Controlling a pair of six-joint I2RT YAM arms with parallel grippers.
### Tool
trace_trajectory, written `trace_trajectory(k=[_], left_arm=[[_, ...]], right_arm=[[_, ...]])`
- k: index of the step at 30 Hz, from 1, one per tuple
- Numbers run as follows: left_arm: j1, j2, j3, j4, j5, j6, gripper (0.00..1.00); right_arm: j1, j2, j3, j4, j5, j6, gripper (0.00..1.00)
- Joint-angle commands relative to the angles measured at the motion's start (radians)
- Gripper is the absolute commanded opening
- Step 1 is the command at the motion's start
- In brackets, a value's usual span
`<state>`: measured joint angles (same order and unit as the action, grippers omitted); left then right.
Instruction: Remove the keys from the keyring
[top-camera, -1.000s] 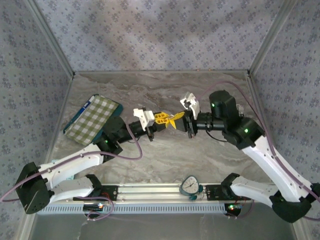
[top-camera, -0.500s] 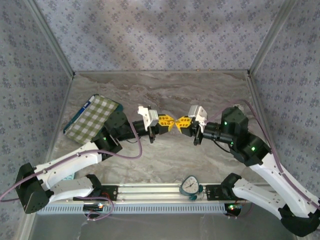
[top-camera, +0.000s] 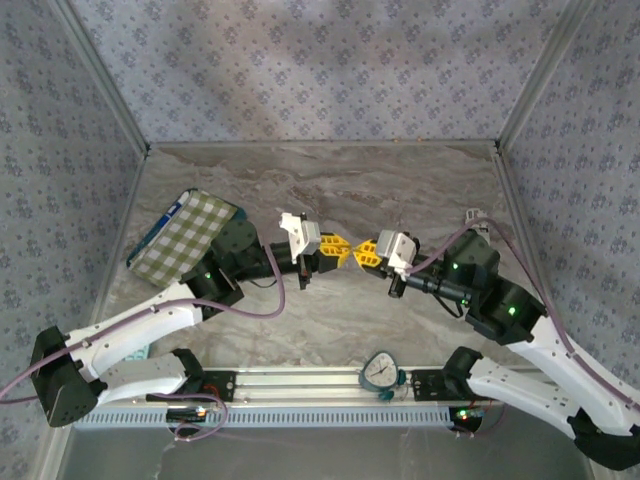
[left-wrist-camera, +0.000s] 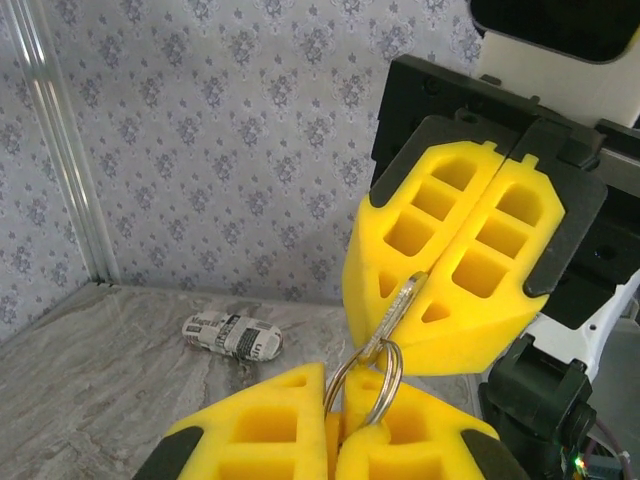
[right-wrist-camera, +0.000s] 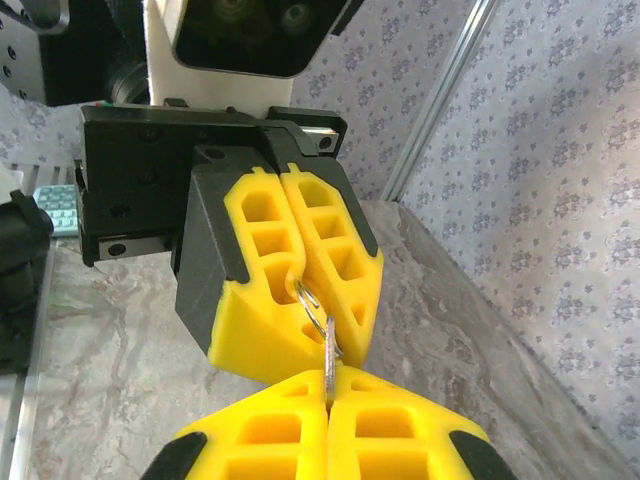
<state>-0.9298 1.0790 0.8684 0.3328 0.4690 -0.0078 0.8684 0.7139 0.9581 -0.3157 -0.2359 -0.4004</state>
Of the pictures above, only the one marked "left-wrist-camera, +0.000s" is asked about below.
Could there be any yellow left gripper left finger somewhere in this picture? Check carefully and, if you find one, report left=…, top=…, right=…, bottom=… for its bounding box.
left=132, top=363, right=331, bottom=480

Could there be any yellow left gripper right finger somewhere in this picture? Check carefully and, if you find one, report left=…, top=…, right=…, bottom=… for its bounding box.
left=337, top=367, right=532, bottom=480

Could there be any silver key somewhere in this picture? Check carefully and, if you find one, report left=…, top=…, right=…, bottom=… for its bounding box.
left=357, top=270, right=430, bottom=361

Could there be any newspaper print pouch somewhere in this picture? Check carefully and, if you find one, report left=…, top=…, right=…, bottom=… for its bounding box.
left=182, top=309, right=285, bottom=364

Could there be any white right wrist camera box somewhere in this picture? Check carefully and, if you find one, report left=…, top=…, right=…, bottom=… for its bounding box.
left=467, top=0, right=640, bottom=127

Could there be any aluminium frame post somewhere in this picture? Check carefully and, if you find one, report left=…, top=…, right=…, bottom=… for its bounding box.
left=9, top=0, right=121, bottom=289

